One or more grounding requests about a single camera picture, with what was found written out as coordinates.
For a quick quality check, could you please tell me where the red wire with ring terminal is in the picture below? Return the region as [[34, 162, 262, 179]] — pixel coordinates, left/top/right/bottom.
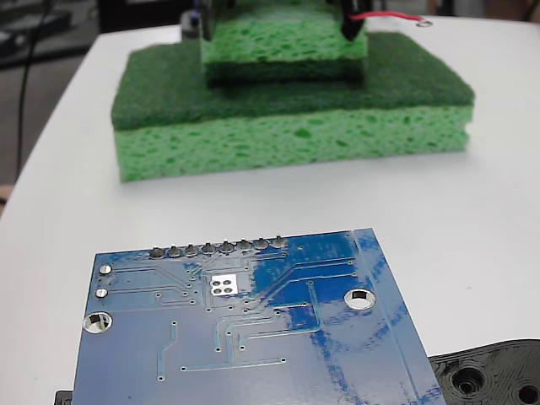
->
[[348, 11, 432, 28]]

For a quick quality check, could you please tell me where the blue printed circuit board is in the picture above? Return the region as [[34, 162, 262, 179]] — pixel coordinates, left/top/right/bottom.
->
[[71, 227, 448, 405]]

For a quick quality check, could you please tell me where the small grey blurred object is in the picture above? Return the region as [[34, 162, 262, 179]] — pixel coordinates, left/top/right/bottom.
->
[[180, 10, 201, 41]]

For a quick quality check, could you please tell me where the black cabinet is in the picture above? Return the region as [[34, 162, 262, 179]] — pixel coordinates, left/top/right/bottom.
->
[[97, 0, 198, 35]]

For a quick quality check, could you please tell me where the small green scouring sponge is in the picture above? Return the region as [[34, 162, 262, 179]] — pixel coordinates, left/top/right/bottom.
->
[[198, 0, 369, 89]]

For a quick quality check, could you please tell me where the large green scouring sponge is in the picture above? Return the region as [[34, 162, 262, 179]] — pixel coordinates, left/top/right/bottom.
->
[[110, 31, 477, 183]]

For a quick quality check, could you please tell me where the dark equipment shelf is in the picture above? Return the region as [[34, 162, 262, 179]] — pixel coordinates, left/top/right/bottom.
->
[[0, 8, 75, 68]]

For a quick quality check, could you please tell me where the thin black cable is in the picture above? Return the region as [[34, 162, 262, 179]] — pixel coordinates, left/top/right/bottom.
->
[[18, 0, 51, 178]]

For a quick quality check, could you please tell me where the black plastic mount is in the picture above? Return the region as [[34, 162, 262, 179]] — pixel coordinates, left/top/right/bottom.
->
[[53, 337, 540, 405]]

